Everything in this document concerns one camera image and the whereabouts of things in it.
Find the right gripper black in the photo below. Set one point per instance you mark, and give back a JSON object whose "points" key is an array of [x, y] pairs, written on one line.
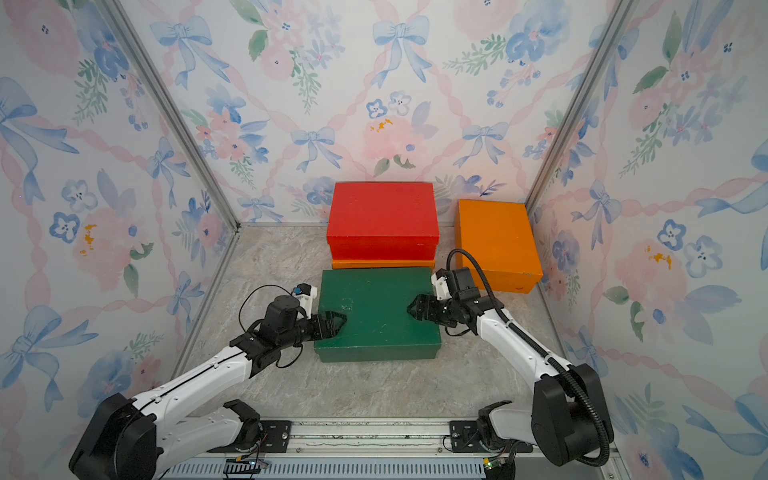
{"points": [[436, 309]]}

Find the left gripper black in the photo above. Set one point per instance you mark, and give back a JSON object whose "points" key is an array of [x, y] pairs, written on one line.
{"points": [[318, 327]]}

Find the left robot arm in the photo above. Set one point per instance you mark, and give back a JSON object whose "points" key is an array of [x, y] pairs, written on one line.
{"points": [[146, 435]]}

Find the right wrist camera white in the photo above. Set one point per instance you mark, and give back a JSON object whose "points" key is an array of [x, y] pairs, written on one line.
{"points": [[440, 285]]}

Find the left corner aluminium post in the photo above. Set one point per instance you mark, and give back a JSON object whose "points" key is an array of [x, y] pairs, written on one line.
{"points": [[118, 20]]}

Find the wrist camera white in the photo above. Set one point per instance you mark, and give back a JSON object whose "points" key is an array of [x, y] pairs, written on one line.
{"points": [[440, 285], [307, 296]]}

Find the orange shoebox at right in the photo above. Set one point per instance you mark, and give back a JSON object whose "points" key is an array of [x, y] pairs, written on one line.
{"points": [[499, 236]]}

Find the corner aluminium post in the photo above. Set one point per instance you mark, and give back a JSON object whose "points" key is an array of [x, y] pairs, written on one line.
{"points": [[118, 20], [614, 28]]}

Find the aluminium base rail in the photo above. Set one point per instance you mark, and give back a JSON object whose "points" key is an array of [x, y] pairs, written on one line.
{"points": [[381, 448]]}

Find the right corner aluminium post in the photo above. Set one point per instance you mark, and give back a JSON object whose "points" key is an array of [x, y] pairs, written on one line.
{"points": [[614, 28]]}

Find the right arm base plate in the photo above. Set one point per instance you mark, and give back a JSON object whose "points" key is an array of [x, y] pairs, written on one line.
{"points": [[477, 436]]}

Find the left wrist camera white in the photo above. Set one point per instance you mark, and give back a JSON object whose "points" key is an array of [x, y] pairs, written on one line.
{"points": [[307, 296]]}

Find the orange shoebox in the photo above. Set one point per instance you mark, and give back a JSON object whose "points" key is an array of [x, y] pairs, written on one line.
{"points": [[499, 236], [380, 263]]}

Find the orange shoebox in middle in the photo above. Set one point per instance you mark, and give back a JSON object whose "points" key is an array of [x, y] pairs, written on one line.
{"points": [[380, 263]]}

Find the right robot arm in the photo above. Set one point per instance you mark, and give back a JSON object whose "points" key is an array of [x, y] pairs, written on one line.
{"points": [[567, 418]]}

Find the red shoebox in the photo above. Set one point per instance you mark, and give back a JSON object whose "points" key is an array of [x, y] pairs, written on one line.
{"points": [[383, 221]]}

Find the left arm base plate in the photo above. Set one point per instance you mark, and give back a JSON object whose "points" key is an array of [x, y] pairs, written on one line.
{"points": [[266, 436]]}

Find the green shoebox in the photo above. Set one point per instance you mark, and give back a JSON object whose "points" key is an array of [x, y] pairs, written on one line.
{"points": [[378, 326]]}

